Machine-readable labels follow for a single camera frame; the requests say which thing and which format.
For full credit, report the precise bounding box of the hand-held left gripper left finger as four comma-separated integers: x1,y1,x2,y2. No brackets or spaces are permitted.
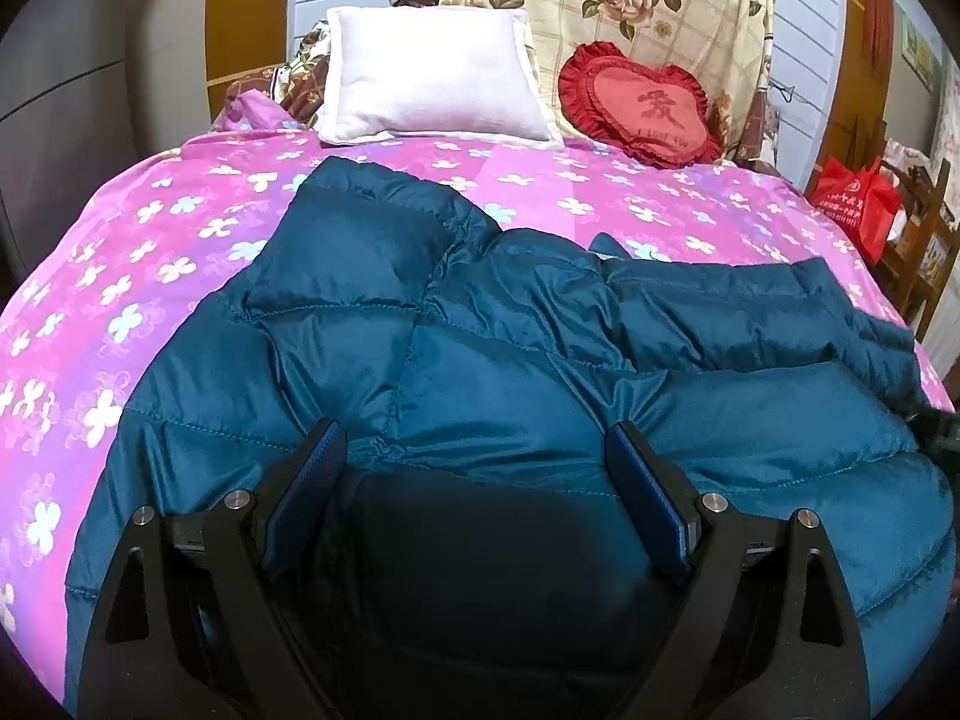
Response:
75,418,347,720

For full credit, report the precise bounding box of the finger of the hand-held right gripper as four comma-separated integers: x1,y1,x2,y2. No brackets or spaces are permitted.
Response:
904,405,960,466

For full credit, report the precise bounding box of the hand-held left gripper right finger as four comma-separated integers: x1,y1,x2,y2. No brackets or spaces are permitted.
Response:
604,420,863,720

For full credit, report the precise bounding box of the teal down jacket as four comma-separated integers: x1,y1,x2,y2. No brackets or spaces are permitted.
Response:
64,156,960,720

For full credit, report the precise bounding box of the wooden chair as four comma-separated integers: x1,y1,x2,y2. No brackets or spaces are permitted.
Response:
874,139,960,331

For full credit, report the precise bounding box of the red shopping bag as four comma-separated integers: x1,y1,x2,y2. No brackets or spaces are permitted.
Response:
814,156,901,263

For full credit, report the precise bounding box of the pink floral bed sheet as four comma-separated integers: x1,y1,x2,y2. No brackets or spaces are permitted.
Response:
0,90,957,631

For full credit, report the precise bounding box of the pink floral curtain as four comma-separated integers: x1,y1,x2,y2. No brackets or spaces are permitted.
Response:
930,60,960,158

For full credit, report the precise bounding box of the red heart cushion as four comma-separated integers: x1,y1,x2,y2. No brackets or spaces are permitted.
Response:
557,41,725,170

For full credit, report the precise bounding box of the brown floral bedding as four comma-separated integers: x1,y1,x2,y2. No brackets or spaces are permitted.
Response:
225,0,443,128

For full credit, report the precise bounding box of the white pillow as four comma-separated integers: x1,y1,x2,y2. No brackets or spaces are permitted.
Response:
317,5,563,147

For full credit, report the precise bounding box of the grey wardrobe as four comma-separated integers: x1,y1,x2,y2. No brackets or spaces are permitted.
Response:
0,0,211,293

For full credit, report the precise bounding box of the wooden door panel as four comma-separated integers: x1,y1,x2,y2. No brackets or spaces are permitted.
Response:
206,0,293,128

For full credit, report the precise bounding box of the cream rose print quilt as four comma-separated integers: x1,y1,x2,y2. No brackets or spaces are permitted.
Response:
409,0,777,166

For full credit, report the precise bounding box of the wooden door frame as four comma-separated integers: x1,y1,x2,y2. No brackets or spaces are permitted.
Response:
806,0,893,196

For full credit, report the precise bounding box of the wall picture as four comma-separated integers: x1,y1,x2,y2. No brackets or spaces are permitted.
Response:
900,15,940,91

